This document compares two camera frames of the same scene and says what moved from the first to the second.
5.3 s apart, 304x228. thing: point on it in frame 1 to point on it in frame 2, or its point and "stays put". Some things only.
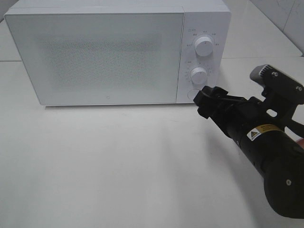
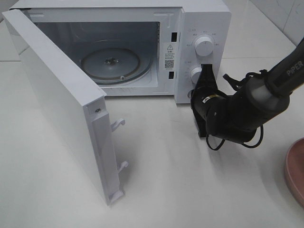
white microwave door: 101,58 to 80,106
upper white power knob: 204,46 stays put
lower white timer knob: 198,76 stays put
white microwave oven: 120,52 stays put
